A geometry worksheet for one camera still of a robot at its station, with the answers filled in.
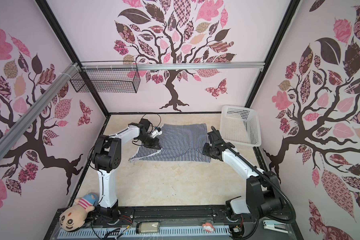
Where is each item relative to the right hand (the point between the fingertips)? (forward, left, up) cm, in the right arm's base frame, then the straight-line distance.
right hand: (206, 149), depth 89 cm
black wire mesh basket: (+40, +59, +26) cm, 76 cm away
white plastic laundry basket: (+25, -30, -8) cm, 40 cm away
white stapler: (-38, -29, -7) cm, 48 cm away
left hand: (+4, +30, -6) cm, 31 cm away
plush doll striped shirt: (-35, +65, -1) cm, 74 cm away
